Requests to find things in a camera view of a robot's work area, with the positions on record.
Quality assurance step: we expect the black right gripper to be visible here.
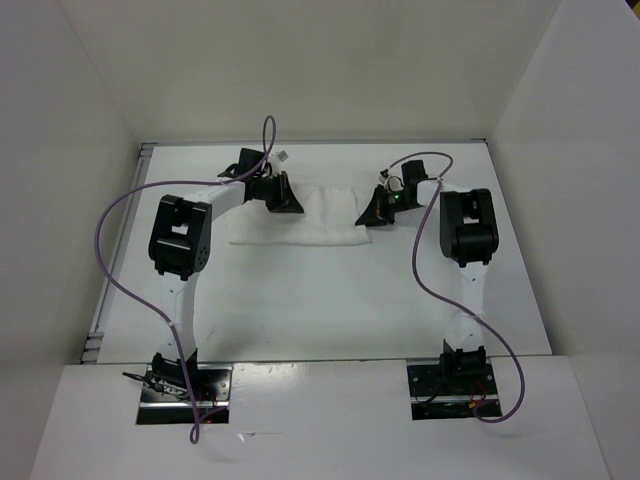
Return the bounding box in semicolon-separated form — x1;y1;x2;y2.
357;184;418;227

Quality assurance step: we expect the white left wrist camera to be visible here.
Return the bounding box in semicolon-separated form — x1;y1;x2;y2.
270;150;289;169

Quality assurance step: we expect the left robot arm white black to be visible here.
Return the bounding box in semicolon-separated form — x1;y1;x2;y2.
145;148;304;400

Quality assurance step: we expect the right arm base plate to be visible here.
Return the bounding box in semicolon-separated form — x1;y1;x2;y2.
406;360;502;421

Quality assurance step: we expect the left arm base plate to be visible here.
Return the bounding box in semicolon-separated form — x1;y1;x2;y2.
136;364;233;426

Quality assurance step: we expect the white pleated skirt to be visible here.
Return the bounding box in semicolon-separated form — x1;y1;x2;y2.
224;184;371;247

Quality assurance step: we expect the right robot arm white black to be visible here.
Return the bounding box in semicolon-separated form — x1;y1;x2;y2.
355;155;499;393

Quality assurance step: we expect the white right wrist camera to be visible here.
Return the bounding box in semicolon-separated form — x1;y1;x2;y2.
379;169;403;191

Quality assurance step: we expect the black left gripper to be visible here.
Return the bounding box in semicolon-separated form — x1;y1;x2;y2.
253;171;303;214

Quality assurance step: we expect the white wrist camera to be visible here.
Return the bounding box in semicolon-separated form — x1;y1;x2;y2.
379;169;403;191
270;150;289;169

